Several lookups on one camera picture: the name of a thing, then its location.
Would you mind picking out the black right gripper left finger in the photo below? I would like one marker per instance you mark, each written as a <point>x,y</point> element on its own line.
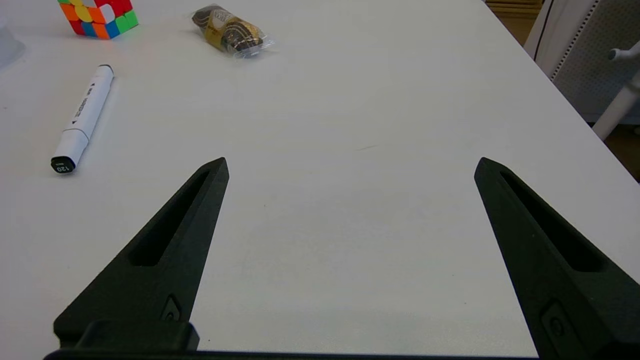
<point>150,280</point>

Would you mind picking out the white desk leg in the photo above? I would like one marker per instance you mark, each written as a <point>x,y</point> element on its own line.
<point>617,107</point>

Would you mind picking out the white marker with black cap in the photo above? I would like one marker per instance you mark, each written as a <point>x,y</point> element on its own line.
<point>85,112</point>

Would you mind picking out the multicoloured puzzle cube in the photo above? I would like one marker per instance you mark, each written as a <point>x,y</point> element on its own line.
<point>97,17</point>

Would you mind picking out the white round holder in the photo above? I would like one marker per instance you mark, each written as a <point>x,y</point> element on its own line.
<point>9,47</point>

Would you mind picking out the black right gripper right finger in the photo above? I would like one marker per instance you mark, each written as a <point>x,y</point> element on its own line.
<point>560,300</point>

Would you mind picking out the wrapped chocolate snack packet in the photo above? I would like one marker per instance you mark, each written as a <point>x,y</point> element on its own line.
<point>230,31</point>

